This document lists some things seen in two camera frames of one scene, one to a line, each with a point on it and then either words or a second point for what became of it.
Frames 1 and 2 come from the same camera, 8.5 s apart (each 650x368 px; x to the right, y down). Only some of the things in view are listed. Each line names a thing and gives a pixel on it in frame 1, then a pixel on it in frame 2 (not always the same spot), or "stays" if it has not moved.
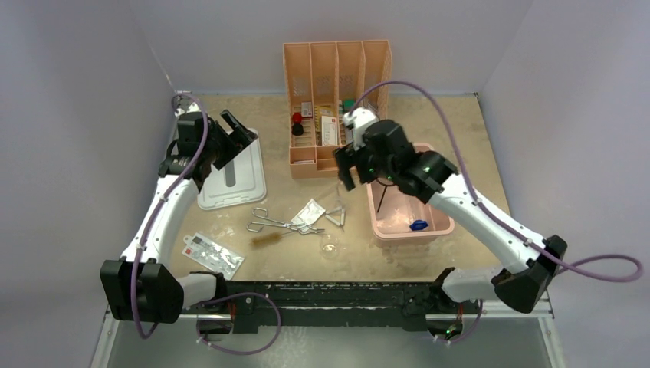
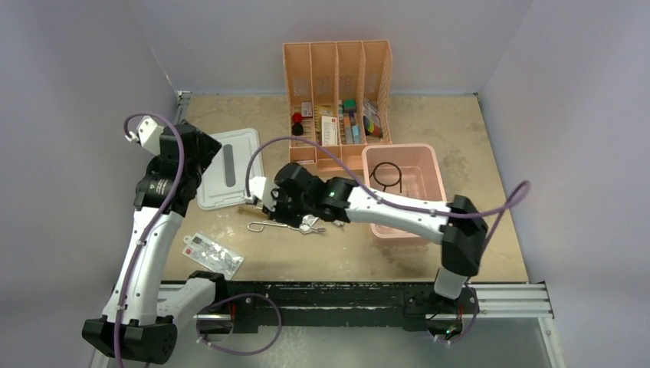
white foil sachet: x=309 y=215 stays
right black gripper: x=348 y=158 → x=278 y=214
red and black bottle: x=297 y=127 stays
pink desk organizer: x=323 y=81 stays
